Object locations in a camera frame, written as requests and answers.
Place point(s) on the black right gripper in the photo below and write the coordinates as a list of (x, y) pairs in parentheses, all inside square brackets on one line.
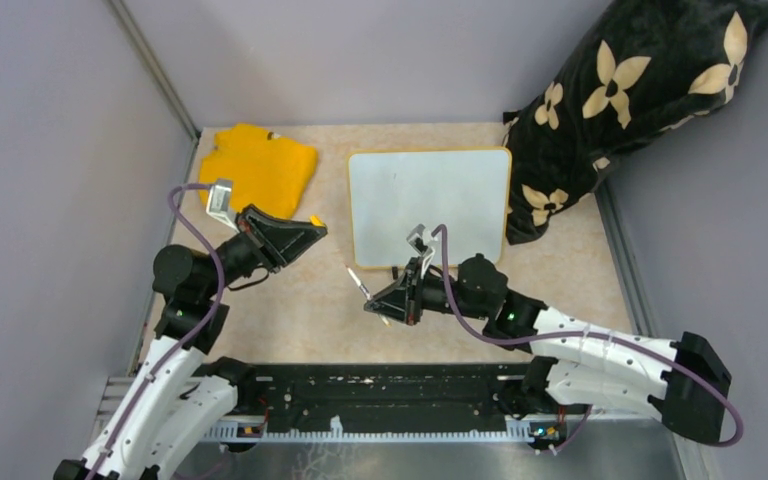
[(410, 309)]

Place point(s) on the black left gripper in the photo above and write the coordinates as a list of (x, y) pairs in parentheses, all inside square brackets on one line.
[(288, 238)]

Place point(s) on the white whiteboard marker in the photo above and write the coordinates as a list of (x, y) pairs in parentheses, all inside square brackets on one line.
[(366, 293)]

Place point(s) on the yellow marker cap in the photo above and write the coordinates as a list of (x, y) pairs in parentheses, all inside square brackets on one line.
[(316, 221)]

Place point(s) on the yellow framed whiteboard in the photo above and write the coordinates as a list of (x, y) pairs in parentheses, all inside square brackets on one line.
[(391, 192)]

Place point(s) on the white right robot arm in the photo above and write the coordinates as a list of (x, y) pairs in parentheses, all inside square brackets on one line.
[(681, 383)]

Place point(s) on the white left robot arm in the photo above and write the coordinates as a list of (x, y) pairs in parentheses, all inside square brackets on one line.
[(176, 397)]

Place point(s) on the yellow folded cloth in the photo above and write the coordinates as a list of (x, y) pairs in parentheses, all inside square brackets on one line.
[(267, 169)]

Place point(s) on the black floral pillow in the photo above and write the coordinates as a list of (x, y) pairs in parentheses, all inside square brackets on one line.
[(644, 69)]

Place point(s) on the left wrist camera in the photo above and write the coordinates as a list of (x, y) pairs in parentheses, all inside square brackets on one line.
[(218, 204)]

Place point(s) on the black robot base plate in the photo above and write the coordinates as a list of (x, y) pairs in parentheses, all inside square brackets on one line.
[(395, 398)]

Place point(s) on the aluminium frame rail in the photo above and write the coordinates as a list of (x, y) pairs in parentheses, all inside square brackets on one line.
[(384, 434)]

